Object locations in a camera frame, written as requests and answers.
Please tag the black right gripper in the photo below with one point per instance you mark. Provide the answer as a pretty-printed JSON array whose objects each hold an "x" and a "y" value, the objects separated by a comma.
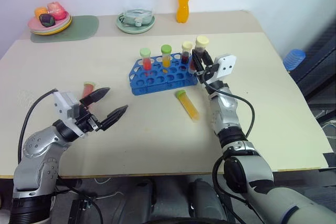
[{"x": 207, "y": 74}]

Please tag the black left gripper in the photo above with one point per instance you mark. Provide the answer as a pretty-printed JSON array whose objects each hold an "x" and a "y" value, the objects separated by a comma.
[{"x": 89, "y": 123}]

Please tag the dark red tube cream cap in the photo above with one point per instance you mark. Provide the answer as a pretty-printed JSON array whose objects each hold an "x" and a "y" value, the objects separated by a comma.
[
  {"x": 201, "y": 41},
  {"x": 186, "y": 52}
]

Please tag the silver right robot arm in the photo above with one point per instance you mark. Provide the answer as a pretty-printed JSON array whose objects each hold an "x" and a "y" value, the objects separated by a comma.
[{"x": 249, "y": 169}]

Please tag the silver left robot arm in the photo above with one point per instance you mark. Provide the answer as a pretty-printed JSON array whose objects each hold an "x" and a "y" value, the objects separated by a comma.
[{"x": 39, "y": 153}]

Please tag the blue test tube rack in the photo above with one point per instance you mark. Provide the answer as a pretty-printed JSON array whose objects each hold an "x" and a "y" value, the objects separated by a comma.
[{"x": 160, "y": 79}]

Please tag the red tube with pale cap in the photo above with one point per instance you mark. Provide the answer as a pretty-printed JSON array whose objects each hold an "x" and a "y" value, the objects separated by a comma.
[{"x": 86, "y": 90}]

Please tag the yellow tube with green cap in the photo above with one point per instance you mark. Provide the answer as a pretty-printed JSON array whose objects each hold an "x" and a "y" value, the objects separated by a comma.
[
  {"x": 166, "y": 57},
  {"x": 187, "y": 106}
]

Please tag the red tube with green cap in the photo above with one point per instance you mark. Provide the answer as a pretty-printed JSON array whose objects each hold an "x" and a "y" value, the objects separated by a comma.
[{"x": 146, "y": 60}]

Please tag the mint green plate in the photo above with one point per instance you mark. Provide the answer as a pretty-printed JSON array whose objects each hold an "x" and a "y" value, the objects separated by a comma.
[{"x": 135, "y": 28}]

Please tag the clear glass container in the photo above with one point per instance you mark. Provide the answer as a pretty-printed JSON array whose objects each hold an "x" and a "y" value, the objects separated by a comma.
[{"x": 136, "y": 15}]

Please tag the green table mat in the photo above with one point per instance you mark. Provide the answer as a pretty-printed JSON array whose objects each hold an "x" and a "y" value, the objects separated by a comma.
[{"x": 81, "y": 28}]

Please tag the yellow plate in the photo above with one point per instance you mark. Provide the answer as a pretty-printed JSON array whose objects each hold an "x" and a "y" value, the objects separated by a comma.
[{"x": 64, "y": 27}]

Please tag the blue water bottle cap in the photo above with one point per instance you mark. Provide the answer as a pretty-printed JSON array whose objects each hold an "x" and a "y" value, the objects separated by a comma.
[{"x": 294, "y": 58}]

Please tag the pale green plate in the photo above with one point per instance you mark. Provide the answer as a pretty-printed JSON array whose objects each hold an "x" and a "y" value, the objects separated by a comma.
[{"x": 39, "y": 33}]

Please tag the dark rounded shape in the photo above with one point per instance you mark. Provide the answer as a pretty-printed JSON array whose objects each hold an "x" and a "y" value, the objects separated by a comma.
[
  {"x": 136, "y": 203},
  {"x": 204, "y": 203}
]

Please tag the dark purple toy fruit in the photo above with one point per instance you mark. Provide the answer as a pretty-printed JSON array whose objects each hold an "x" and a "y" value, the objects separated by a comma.
[{"x": 46, "y": 20}]

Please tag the pink toy peach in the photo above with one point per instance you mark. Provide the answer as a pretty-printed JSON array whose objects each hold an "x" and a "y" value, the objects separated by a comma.
[{"x": 57, "y": 10}]

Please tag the pink plate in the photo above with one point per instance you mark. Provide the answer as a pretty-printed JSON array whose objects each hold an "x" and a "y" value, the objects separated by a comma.
[{"x": 35, "y": 24}]

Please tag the orange toy fruit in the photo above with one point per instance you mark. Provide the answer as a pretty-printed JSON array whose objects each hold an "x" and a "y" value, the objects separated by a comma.
[{"x": 40, "y": 11}]

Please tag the black chair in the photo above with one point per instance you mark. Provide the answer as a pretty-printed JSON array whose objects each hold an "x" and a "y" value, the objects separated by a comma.
[{"x": 320, "y": 64}]

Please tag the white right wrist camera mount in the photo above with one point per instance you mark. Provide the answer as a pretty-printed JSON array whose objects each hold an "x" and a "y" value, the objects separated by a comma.
[{"x": 225, "y": 65}]

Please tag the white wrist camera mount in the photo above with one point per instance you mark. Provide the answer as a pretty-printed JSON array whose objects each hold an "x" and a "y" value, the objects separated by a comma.
[
  {"x": 225, "y": 65},
  {"x": 64, "y": 102}
]

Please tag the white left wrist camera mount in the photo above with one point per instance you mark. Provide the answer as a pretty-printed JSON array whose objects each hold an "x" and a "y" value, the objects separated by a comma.
[{"x": 64, "y": 102}]

